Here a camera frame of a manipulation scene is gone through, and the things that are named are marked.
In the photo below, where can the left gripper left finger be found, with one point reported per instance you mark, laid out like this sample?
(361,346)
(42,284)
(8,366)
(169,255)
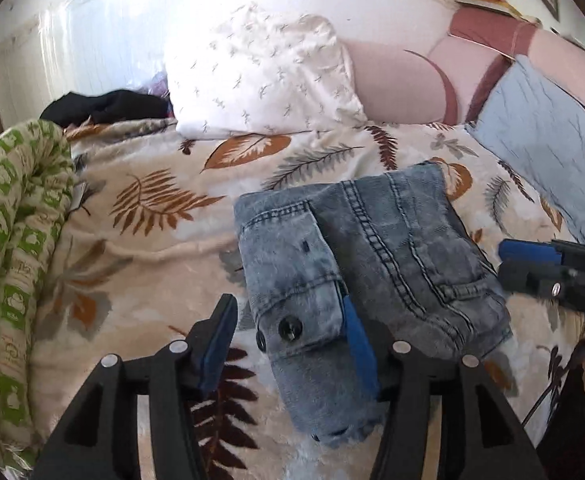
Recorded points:
(96,437)

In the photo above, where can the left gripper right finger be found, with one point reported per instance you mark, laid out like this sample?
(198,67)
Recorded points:
(447,419)

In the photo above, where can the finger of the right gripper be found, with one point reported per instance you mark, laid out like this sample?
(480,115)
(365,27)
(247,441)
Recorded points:
(522,250)
(541,280)

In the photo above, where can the grey denim pants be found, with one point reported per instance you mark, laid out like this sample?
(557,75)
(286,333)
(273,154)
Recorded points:
(323,262)

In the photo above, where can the light blue pillow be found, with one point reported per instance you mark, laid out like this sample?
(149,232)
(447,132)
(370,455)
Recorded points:
(539,130)

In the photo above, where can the leaf pattern bed blanket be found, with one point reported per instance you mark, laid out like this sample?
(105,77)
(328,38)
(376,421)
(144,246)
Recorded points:
(153,244)

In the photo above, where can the pink headboard cushion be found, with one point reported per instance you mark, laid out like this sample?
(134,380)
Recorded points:
(451,83)

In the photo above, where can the white quilt label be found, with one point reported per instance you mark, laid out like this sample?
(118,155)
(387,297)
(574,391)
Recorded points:
(77,196)

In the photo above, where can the green white rolled quilt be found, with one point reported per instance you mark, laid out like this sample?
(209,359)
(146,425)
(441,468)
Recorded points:
(36,183)

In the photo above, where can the black garment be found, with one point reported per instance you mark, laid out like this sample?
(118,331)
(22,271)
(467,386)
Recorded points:
(115,106)

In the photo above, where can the white floral pillow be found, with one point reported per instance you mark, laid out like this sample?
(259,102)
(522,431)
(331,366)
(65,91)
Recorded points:
(258,74)

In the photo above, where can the purple plastic bag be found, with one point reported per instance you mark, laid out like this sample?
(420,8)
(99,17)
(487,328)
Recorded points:
(156,86)

